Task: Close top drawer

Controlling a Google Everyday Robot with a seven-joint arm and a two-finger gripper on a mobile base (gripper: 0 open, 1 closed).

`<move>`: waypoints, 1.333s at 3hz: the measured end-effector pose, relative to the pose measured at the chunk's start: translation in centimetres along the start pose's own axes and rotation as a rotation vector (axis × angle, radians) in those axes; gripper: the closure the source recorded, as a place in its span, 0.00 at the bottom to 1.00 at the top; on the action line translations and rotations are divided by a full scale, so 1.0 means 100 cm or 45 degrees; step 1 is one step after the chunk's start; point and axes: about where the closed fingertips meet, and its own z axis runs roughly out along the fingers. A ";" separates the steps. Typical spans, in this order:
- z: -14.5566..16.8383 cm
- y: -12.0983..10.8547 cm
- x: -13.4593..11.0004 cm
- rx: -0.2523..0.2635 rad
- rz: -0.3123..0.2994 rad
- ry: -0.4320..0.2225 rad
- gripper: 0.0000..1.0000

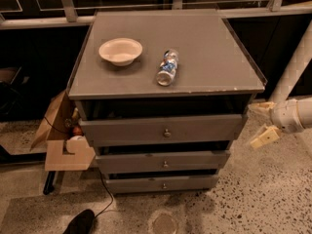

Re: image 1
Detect grey drawer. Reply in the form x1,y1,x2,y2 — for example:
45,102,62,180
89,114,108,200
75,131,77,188
80,114,247,147
106,175,218,194
96,151,230,174

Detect grey wooden drawer cabinet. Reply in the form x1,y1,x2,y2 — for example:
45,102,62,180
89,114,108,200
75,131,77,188
68,10,266,184

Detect metal window railing frame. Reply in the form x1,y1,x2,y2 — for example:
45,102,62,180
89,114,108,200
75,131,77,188
0,0,312,30

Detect white paper bowl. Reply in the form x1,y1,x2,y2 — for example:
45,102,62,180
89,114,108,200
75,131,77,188
98,38,142,66

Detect black cable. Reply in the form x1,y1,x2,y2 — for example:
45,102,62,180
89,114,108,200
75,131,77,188
94,169,115,218

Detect white diagonal pole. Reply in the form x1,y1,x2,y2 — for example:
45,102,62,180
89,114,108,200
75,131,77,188
269,21,312,103

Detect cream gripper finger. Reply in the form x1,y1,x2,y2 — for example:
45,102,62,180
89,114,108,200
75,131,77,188
249,101,275,115
249,125,282,149

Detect brown cardboard box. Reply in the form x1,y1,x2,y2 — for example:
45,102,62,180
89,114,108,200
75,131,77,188
31,91,95,171

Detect grey middle drawer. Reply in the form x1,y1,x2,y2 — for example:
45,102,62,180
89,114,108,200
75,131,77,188
96,151,230,174

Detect black shoe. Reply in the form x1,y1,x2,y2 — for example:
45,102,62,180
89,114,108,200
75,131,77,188
62,209,95,234

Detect grey top drawer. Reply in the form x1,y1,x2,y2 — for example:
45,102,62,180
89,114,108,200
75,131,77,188
80,114,247,147

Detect round red fruit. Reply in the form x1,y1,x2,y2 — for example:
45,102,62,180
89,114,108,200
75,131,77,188
72,126,83,136

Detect grey bottom drawer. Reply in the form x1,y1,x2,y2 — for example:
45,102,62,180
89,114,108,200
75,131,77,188
106,175,218,194

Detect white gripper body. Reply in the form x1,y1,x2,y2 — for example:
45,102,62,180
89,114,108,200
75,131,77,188
270,99,301,134

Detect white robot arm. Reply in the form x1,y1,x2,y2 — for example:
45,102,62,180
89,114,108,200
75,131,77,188
249,97,312,149

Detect black table leg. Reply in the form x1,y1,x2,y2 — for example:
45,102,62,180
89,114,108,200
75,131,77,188
43,171,56,195

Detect clear plastic water bottle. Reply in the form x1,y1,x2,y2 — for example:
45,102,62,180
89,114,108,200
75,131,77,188
156,49,178,86

